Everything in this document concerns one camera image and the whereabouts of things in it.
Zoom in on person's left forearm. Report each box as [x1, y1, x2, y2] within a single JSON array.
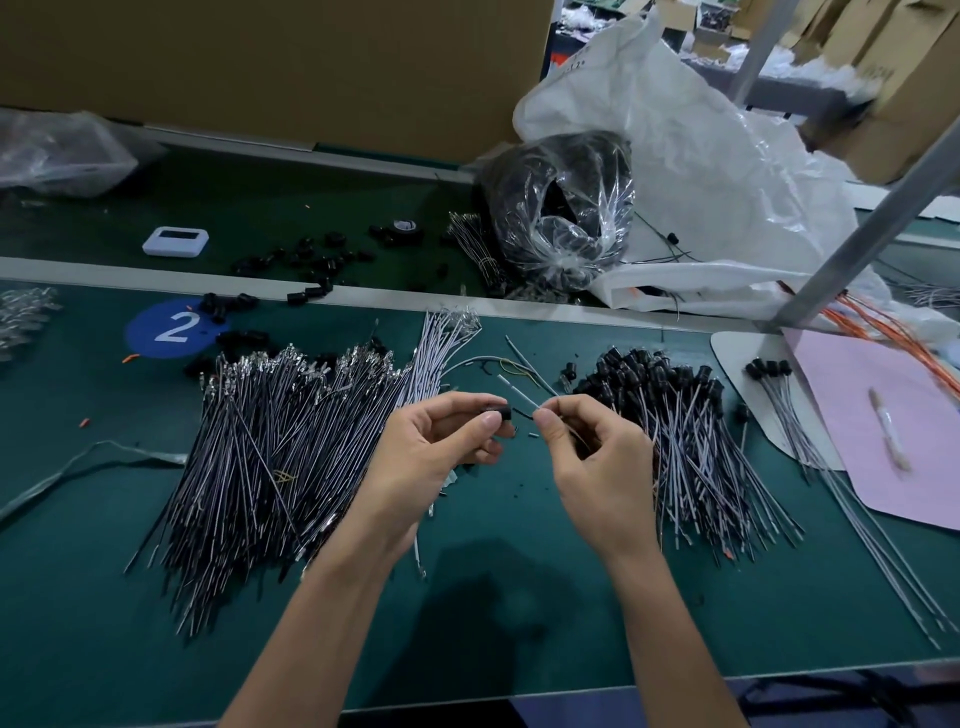
[[217, 525, 429, 728]]

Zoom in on person's right forearm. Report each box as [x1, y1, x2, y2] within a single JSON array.
[[603, 540, 749, 728]]

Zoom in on clear plastic strip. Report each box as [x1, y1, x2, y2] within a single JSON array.
[[0, 438, 189, 527]]

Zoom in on wire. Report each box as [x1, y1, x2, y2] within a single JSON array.
[[495, 375, 590, 452]]

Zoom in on pink paper sheet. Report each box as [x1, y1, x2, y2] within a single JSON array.
[[790, 327, 960, 533]]

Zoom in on grey metal frame post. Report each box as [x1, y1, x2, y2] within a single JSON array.
[[772, 120, 960, 332], [727, 0, 804, 107]]

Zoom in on clear bag with black contents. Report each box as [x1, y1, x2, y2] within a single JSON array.
[[483, 130, 636, 294]]

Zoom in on crumpled clear plastic bag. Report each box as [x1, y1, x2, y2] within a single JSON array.
[[0, 108, 164, 200]]

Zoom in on brown cardboard panel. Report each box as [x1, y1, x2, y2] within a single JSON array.
[[0, 0, 560, 164]]

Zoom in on person's left hand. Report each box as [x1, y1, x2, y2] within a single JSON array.
[[352, 391, 515, 560]]

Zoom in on bundle of orange wires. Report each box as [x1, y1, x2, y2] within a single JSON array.
[[822, 292, 960, 407]]

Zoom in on small white timer device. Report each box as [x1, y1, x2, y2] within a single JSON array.
[[142, 226, 210, 260]]

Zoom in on pile of grey wires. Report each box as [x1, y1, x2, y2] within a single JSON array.
[[123, 307, 485, 639]]

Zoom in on pile of wires with black caps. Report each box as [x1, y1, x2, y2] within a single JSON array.
[[570, 348, 807, 564]]

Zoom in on black plastic caps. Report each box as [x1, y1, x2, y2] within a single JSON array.
[[183, 217, 474, 377]]

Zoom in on stack of cardboard boxes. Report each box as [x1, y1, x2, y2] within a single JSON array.
[[817, 0, 960, 189]]

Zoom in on person's right hand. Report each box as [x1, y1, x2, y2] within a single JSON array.
[[532, 393, 659, 569]]

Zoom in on blue round number sticker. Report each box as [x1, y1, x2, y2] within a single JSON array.
[[124, 297, 230, 360]]

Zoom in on small bundle of capped wires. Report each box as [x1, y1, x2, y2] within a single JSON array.
[[745, 358, 959, 650]]

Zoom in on large white plastic sack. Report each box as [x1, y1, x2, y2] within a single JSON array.
[[514, 12, 960, 324]]

